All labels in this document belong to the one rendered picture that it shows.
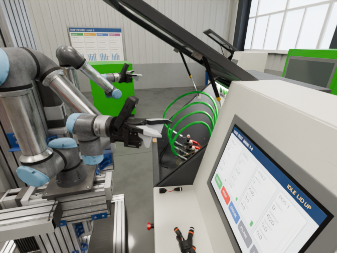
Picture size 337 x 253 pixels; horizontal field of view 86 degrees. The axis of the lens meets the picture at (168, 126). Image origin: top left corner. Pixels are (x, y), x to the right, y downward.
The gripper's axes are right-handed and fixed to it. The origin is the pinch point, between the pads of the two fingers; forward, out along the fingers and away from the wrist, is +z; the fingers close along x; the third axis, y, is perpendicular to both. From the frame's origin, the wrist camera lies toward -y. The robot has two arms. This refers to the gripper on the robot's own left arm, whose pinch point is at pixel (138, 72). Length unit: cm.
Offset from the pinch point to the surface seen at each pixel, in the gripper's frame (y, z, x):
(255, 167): -8, -38, 132
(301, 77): 20, 284, 51
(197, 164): 21, -24, 102
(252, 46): 8, 558, -195
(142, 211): 142, -18, 40
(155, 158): 42, -25, 66
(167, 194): 34, -41, 100
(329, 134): -27, -41, 143
